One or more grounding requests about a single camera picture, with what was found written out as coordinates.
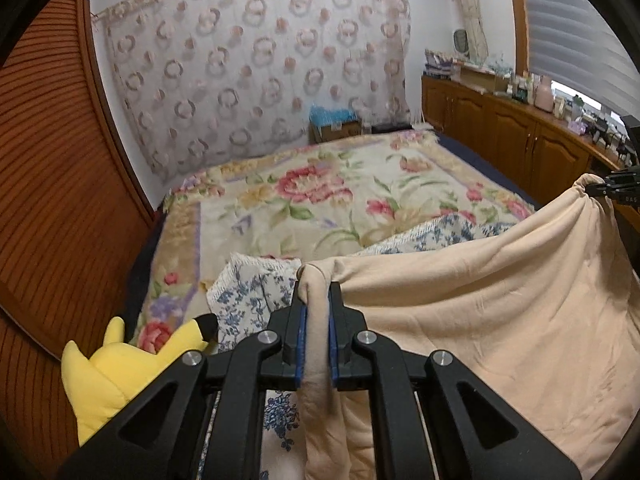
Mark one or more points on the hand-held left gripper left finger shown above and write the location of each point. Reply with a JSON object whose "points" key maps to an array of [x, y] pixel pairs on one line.
{"points": [[300, 345]]}

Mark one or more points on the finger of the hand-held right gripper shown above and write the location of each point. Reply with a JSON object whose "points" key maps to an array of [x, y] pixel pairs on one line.
{"points": [[634, 132], [617, 185]]}

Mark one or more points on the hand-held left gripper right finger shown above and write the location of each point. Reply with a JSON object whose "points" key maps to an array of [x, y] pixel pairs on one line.
{"points": [[334, 345]]}

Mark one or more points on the peach printed t-shirt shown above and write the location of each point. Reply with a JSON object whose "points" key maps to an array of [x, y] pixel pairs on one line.
{"points": [[500, 310]]}

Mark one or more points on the black tripod gadget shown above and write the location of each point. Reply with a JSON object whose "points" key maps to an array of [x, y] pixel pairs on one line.
{"points": [[600, 132], [624, 146]]}

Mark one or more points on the purple cloth bundle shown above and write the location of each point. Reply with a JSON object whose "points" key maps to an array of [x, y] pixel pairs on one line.
{"points": [[578, 126]]}

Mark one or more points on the green capped bottle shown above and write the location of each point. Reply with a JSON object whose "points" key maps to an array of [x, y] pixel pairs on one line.
{"points": [[578, 109]]}

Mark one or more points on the blue floral blanket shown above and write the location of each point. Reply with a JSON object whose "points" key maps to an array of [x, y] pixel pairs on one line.
{"points": [[250, 295]]}

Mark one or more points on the pink thermos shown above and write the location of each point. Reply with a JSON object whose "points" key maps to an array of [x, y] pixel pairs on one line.
{"points": [[544, 94]]}

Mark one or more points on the dark green bottle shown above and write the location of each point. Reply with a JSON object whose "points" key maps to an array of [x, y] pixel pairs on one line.
{"points": [[522, 91]]}

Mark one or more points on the grey window blind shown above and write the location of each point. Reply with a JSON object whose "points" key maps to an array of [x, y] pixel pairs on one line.
{"points": [[570, 25]]}

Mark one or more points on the wooden cabinet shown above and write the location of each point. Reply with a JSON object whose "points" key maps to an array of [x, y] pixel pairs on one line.
{"points": [[500, 130]]}

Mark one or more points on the pink floral blanket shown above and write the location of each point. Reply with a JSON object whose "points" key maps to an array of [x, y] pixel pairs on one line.
{"points": [[300, 200]]}

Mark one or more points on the open cardboard box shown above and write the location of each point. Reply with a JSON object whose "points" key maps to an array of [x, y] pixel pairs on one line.
{"points": [[480, 79]]}

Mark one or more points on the yellow plush toy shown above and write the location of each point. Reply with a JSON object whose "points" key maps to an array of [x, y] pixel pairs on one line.
{"points": [[115, 375]]}

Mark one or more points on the small round fan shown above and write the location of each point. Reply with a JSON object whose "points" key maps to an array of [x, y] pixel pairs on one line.
{"points": [[461, 41]]}

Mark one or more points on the stack of folded cloths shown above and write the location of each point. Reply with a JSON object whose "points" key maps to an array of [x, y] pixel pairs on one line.
{"points": [[440, 65]]}

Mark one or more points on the beige window curtain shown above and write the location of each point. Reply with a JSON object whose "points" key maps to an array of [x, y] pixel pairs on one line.
{"points": [[467, 5]]}

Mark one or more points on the brown cardboard box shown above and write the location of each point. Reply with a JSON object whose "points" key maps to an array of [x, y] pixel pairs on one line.
{"points": [[335, 131]]}

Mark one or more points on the wooden louvered wardrobe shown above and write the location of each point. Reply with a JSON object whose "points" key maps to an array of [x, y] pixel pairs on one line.
{"points": [[60, 185]]}

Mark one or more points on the circle patterned hanging cloth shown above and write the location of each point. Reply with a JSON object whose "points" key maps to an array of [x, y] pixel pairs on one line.
{"points": [[250, 60]]}

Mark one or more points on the wooden window frame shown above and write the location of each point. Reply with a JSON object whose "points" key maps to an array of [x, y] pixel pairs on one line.
{"points": [[517, 20]]}

